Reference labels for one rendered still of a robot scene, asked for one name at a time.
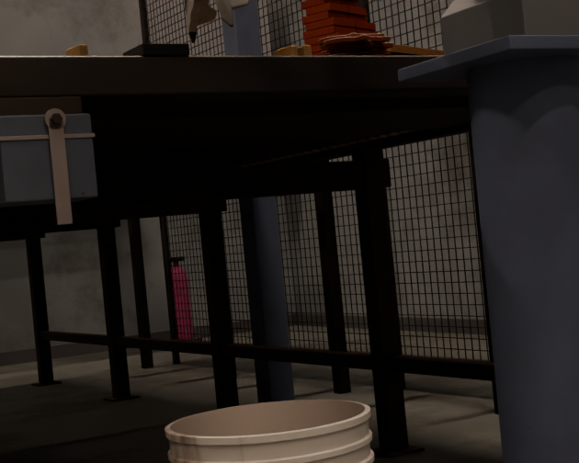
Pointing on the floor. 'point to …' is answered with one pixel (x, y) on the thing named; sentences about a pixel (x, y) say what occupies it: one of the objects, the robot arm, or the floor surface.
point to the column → (535, 235)
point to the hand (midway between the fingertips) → (208, 36)
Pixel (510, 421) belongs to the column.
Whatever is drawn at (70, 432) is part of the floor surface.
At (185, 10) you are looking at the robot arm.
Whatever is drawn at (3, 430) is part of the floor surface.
